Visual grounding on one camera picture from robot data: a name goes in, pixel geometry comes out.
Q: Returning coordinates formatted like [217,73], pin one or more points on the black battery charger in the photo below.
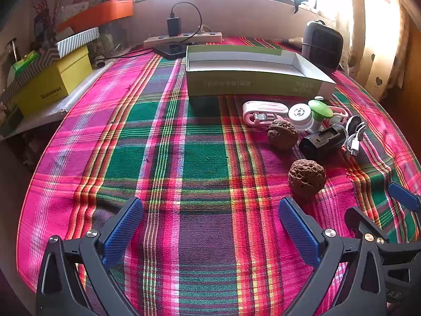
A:
[320,141]

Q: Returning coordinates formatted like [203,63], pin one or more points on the black smartphone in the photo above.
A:
[171,51]

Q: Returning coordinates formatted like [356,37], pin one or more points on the black window latch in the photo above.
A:
[301,4]

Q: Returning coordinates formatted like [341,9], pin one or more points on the orange tray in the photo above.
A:
[102,13]

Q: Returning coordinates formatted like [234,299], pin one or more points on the yellow cardboard box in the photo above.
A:
[56,79]

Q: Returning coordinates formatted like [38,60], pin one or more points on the white bottle cap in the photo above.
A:
[301,115]

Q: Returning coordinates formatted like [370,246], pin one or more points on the green white mushroom lamp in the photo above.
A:
[320,108]

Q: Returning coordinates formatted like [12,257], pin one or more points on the plaid tablecloth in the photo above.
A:
[197,158]

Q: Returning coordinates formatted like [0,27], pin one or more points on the glass tank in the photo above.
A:
[113,36]

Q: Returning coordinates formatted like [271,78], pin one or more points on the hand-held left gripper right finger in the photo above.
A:
[299,230]

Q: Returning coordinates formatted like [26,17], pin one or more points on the grey space heater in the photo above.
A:
[324,46]

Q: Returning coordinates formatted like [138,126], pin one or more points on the green white cardboard box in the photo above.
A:
[246,84]

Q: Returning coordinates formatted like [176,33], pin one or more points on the dried flower branches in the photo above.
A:
[46,6]

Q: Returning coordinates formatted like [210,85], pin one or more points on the white power strip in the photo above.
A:
[197,38]

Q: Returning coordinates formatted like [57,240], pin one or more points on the black charger adapter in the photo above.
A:
[173,25]

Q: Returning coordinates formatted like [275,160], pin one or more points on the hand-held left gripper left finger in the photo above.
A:
[123,230]

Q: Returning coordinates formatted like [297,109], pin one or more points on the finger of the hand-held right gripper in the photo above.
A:
[360,220]
[401,195]

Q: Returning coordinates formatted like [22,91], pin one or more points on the pink green hook clip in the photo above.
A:
[340,113]

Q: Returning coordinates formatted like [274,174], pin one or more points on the white plug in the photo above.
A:
[206,29]

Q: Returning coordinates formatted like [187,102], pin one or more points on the beige dotted curtain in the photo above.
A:
[371,39]

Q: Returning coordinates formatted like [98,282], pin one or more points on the green packet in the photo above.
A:
[23,61]

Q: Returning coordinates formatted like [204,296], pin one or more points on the black white round gadget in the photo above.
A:
[352,123]

